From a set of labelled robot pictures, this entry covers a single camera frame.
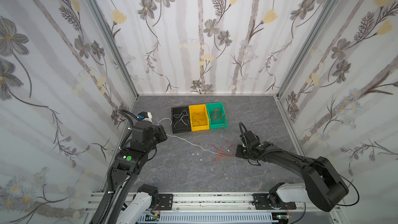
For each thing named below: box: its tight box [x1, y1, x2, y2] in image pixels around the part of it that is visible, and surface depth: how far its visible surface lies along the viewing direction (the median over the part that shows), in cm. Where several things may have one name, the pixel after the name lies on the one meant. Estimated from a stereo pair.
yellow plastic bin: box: [188, 103, 210, 132], surface depth 106 cm
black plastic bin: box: [171, 105, 192, 134], surface depth 103 cm
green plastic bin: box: [205, 102, 229, 130], surface depth 103 cm
